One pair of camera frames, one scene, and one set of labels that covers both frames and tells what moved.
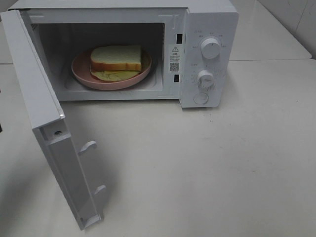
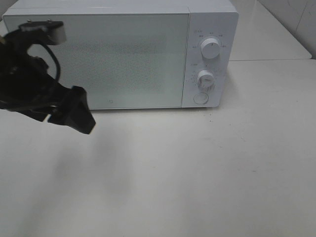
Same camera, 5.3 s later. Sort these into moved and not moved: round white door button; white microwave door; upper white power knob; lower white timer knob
Moved: white microwave door
Not moved: upper white power knob; lower white timer knob; round white door button
